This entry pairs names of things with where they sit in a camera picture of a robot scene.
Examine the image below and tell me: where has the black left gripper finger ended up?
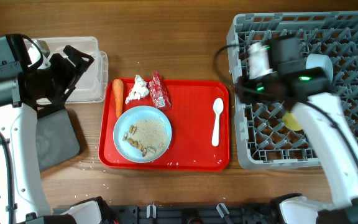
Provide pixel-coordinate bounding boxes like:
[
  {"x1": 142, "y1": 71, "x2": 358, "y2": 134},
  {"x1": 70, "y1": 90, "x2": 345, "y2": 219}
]
[
  {"x1": 63, "y1": 45, "x2": 94, "y2": 78},
  {"x1": 62, "y1": 75, "x2": 81, "y2": 104}
]

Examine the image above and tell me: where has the yellow plastic cup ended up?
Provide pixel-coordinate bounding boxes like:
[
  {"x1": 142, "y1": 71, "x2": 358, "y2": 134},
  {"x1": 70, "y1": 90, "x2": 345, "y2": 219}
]
[{"x1": 282, "y1": 111, "x2": 303, "y2": 131}]

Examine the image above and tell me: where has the light blue bowl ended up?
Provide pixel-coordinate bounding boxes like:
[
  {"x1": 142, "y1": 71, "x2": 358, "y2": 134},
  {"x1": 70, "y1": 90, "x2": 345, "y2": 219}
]
[{"x1": 305, "y1": 54, "x2": 334, "y2": 82}]

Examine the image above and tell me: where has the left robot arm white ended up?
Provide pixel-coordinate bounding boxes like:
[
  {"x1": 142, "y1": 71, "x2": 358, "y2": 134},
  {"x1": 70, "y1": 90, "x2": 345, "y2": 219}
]
[{"x1": 0, "y1": 34, "x2": 101, "y2": 223}]

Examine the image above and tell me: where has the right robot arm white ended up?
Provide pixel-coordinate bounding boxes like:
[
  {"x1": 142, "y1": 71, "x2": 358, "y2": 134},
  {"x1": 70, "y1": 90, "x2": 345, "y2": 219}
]
[{"x1": 234, "y1": 35, "x2": 358, "y2": 223}]

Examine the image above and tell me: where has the grey dishwasher rack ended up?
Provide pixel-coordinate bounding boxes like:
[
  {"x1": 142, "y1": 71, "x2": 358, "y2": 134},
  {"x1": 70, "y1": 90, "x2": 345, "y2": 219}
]
[{"x1": 226, "y1": 11, "x2": 358, "y2": 169}]

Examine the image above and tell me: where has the clear plastic bin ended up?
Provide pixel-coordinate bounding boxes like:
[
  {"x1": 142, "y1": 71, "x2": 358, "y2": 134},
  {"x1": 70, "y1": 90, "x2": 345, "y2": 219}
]
[{"x1": 24, "y1": 37, "x2": 108, "y2": 104}]

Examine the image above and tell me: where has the orange carrot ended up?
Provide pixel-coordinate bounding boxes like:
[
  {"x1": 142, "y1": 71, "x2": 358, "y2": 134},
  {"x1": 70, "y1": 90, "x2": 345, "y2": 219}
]
[{"x1": 112, "y1": 79, "x2": 124, "y2": 118}]

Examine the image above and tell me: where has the black bin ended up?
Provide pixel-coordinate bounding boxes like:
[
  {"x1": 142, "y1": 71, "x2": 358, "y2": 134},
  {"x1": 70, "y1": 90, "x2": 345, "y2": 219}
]
[{"x1": 0, "y1": 105, "x2": 81, "y2": 189}]

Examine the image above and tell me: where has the white plastic spoon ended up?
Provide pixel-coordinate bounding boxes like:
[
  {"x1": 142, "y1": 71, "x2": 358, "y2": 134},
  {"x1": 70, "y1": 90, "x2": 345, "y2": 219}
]
[{"x1": 211, "y1": 98, "x2": 224, "y2": 147}]

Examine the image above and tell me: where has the crumpled white tissue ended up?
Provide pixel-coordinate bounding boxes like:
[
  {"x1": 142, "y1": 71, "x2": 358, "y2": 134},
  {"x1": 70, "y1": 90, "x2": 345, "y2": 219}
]
[{"x1": 125, "y1": 75, "x2": 150, "y2": 104}]

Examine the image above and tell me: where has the light blue plate with rice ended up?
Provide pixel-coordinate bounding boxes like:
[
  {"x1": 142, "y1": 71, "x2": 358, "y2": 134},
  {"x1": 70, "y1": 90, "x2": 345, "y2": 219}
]
[{"x1": 112, "y1": 106, "x2": 173, "y2": 164}]

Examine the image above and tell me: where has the red snack wrapper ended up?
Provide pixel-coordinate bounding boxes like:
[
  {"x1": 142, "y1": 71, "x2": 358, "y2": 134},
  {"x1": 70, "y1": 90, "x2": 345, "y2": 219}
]
[{"x1": 149, "y1": 71, "x2": 172, "y2": 111}]

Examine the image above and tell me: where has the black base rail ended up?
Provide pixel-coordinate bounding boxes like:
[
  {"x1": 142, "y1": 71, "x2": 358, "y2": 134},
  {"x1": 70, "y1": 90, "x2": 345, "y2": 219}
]
[{"x1": 53, "y1": 192, "x2": 328, "y2": 224}]

